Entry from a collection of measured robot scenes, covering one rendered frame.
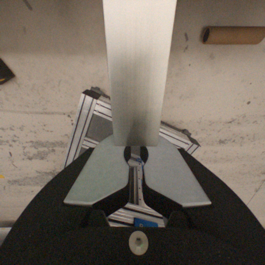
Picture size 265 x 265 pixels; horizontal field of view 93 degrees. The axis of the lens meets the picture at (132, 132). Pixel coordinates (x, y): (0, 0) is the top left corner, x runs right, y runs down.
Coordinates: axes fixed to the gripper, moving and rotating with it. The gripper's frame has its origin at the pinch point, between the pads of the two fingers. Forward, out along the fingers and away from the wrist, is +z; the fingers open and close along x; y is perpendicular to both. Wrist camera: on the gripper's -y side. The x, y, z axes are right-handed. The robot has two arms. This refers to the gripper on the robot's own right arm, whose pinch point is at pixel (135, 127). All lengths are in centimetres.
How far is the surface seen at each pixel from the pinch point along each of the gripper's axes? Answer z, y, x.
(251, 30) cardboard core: 75, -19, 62
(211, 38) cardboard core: 75, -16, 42
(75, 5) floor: 82, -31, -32
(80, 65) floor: 82, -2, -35
